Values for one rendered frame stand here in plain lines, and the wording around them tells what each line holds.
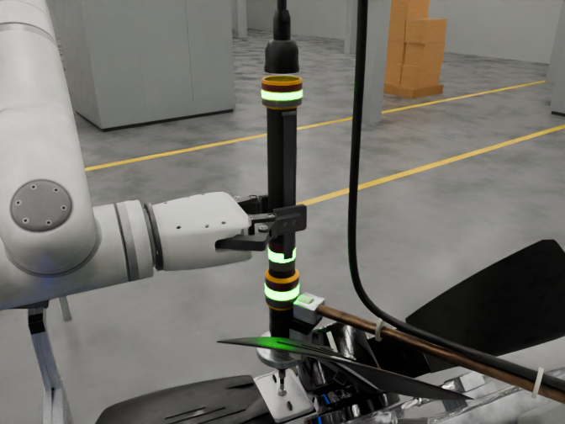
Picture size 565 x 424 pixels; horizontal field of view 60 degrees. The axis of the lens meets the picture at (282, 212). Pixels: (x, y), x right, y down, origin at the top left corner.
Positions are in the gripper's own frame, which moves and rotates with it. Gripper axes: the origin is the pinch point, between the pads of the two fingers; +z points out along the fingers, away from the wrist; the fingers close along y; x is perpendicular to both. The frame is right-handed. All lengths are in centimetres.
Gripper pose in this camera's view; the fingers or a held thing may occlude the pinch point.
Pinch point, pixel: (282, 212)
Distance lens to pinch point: 58.1
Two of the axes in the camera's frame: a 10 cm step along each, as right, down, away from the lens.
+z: 9.2, -1.8, 3.6
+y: 4.0, 3.8, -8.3
